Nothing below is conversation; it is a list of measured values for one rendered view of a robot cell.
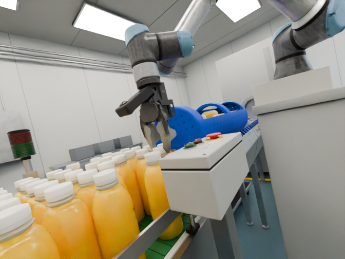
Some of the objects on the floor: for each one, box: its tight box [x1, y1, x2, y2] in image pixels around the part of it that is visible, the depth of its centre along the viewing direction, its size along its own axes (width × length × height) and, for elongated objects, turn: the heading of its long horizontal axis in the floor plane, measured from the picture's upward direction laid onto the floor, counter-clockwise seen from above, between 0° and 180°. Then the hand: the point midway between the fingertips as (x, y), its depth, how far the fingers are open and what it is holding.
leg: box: [239, 180, 253, 226], centre depth 158 cm, size 6×6×63 cm
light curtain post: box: [263, 46, 275, 81], centre depth 166 cm, size 6×6×170 cm
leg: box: [256, 152, 265, 183], centre depth 235 cm, size 6×6×63 cm
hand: (159, 149), depth 46 cm, fingers closed on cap, 4 cm apart
